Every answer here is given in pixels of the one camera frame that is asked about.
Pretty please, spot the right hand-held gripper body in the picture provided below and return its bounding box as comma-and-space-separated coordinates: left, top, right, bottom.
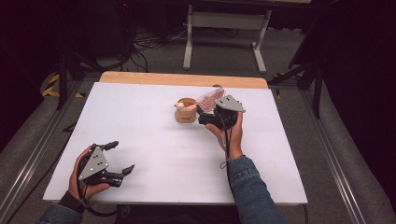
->
204, 94, 247, 132

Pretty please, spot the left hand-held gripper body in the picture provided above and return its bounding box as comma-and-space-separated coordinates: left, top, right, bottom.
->
78, 143, 124, 189

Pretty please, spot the tan round holder with figurine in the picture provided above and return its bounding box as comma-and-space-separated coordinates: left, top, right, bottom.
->
174, 97, 199, 123

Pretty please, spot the pink hairbrush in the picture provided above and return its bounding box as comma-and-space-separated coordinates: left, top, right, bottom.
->
183, 86, 226, 114

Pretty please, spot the person's left hand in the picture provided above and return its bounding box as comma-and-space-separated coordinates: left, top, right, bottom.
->
68, 146, 111, 203

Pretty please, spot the person's right hand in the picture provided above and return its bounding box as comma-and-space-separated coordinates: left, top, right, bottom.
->
205, 103, 245, 161

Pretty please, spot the white board table cover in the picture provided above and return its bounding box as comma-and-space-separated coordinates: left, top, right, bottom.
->
42, 81, 309, 206

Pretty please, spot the black metal stand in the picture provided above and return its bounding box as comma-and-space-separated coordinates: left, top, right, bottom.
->
55, 50, 106, 112
267, 59, 325, 119

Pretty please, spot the yellow black hazard tape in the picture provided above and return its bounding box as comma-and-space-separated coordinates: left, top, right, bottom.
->
41, 73, 86, 99

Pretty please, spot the left hand-held gripper black cable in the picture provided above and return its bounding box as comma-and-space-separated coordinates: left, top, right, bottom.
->
75, 153, 119, 218

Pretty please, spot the hand-held gripper black cable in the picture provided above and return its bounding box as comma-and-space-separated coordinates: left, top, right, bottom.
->
218, 115, 233, 175
75, 153, 119, 218

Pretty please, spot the right hand-held gripper black cable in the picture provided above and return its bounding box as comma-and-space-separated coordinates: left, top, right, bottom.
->
218, 115, 233, 175

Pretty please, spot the aluminium floor rail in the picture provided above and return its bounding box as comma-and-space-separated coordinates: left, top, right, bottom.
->
0, 79, 83, 220
298, 89, 373, 224

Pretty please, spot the grey metal desk frame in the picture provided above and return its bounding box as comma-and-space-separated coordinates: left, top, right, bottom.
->
182, 4, 273, 75

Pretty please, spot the black floor cables bundle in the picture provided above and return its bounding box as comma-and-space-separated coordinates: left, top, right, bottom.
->
124, 18, 190, 73

